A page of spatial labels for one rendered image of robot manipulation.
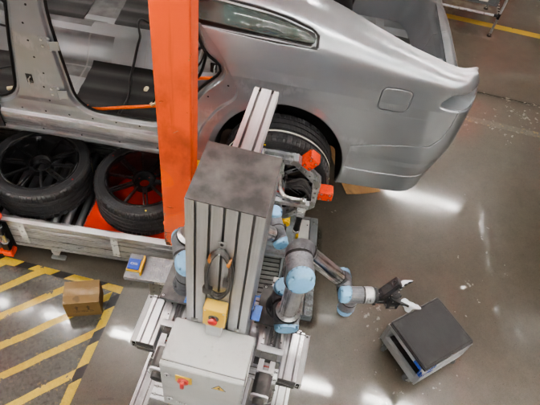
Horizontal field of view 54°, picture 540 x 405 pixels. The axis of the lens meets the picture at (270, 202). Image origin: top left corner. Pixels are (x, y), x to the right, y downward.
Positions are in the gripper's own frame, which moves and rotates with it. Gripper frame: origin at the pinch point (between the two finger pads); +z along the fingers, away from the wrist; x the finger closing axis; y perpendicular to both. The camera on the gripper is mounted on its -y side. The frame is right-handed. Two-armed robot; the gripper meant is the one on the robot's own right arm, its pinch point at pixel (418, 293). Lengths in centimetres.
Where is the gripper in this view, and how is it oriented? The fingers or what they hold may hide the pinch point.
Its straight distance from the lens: 247.1
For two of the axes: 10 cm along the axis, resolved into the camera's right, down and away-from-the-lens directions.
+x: 0.5, 7.0, -7.2
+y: -1.1, 7.2, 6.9
